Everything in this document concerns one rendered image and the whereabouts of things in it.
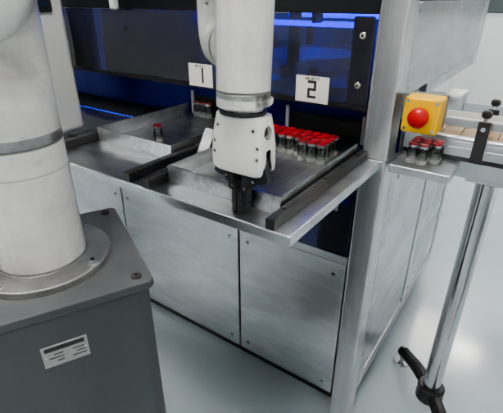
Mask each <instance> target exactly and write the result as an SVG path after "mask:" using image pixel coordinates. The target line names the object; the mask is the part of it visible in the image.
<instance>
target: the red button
mask: <svg viewBox="0 0 503 413"><path fill-rule="evenodd" d="M428 120H429V113H428V112H427V110H425V109H424V108H422V107H416V108H415V109H413V110H412V111H410V112H409V114H408V116H407V123H408V124H409V126H410V127H412V128H414V129H420V128H422V127H424V126H425V125H426V124H427V123H428Z"/></svg>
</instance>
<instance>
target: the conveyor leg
mask: <svg viewBox="0 0 503 413"><path fill-rule="evenodd" d="M465 181H469V182H473V183H476V184H475V186H474V192H473V196H472V199H471V202H470V205H469V211H468V214H467V217H466V221H465V224H464V229H463V233H462V236H461V240H460V245H459V248H458V252H457V255H456V258H455V264H454V267H453V270H452V273H451V279H450V283H449V285H448V289H447V292H446V297H445V301H444V304H443V308H442V313H441V316H440V320H439V323H438V326H437V332H436V335H435V339H434V341H433V347H432V351H431V354H430V357H429V360H428V366H427V369H426V372H425V376H424V381H423V384H424V387H426V389H428V390H430V391H433V392H436V391H439V390H440V387H441V385H442V380H443V377H444V374H445V371H446V366H447V363H448V360H449V357H450V354H451V349H452V346H453V343H454V340H455V336H456V332H457V329H458V326H459V323H460V318H461V316H462V312H463V310H464V305H465V302H466V298H467V296H468V293H469V288H470V284H471V282H472V279H473V276H474V271H475V268H476V265H477V262H478V257H479V254H480V252H481V248H482V245H483V240H484V238H485V234H486V232H487V227H488V224H489V220H490V218H491V214H492V210H493V207H494V204H495V200H496V196H497V193H498V190H499V188H503V186H502V185H498V184H490V183H486V182H483V181H478V180H474V179H466V178H465Z"/></svg>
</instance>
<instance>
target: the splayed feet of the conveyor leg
mask: <svg viewBox="0 0 503 413"><path fill-rule="evenodd" d="M393 362H394V363H395V364H396V365H398V366H400V367H403V368H405V367H408V366H409V367H410V369H411V370H412V372H413V373H414V375H415V377H416V378H417V380H418V383H417V386H416V389H415V395H416V397H417V398H418V399H419V400H420V401H421V402H422V403H423V404H424V405H426V406H429V408H430V410H431V412H432V413H446V409H445V407H444V405H443V403H442V399H443V397H444V394H445V387H444V385H443V384H442V385H441V387H440V390H439V391H436V392H433V391H430V390H428V389H426V387H424V384H423V381H424V376H425V372H426V369H425V367H424V365H423V364H422V363H421V362H420V360H419V359H418V358H417V357H416V356H415V355H414V354H413V353H412V352H411V350H410V349H409V348H408V347H406V346H401V347H400V348H399V349H398V354H396V355H395V356H394V357H393Z"/></svg>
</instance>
